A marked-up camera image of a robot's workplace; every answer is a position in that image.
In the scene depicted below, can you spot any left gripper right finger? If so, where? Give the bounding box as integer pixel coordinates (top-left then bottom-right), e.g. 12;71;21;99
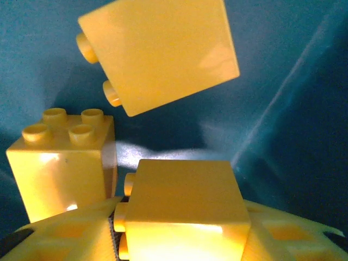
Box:
243;200;348;261

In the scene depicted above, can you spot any yellow lego cube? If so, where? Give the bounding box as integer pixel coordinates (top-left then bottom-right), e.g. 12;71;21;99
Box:
75;0;240;117
5;108;119;223
113;159;251;261

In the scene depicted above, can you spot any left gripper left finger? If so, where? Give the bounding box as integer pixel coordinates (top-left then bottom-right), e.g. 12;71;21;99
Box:
0;197;128;261

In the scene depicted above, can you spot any teal plastic container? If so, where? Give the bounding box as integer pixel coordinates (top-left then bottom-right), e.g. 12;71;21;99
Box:
0;0;348;261

